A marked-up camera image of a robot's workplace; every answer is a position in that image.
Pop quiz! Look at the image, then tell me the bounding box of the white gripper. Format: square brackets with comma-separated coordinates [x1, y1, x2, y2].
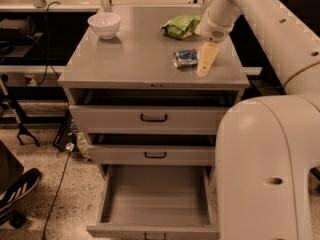
[195, 9, 234, 77]

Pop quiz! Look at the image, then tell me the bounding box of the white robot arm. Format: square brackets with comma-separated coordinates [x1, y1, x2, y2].
[199, 0, 320, 240]

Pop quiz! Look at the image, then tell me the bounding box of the grey drawer cabinet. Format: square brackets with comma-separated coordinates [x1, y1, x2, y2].
[57, 5, 251, 185]

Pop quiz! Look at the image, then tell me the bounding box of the grey middle drawer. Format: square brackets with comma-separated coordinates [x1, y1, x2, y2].
[88, 145, 215, 166]

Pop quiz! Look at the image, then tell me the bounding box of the grey top drawer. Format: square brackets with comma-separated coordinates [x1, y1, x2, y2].
[69, 105, 227, 135]

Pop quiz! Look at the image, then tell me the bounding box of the grey open bottom drawer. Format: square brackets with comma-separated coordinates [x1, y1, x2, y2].
[87, 165, 220, 240]

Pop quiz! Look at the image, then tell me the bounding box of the green chip bag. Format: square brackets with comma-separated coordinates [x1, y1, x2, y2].
[161, 15, 201, 40]

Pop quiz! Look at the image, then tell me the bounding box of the black office chair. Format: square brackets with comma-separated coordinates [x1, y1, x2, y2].
[280, 0, 320, 37]

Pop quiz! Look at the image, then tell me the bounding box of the white bowl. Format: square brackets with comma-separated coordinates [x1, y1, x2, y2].
[88, 12, 121, 39]

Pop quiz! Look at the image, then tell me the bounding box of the black stand leg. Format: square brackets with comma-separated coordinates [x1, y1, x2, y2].
[0, 74, 40, 147]

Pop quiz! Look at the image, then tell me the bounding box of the black white sneaker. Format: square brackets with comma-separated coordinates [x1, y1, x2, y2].
[0, 168, 41, 212]

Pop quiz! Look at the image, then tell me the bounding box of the black wall cable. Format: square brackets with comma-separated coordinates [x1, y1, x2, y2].
[25, 1, 62, 88]

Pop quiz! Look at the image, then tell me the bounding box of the black floor cable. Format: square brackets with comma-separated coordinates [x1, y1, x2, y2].
[40, 142, 75, 240]

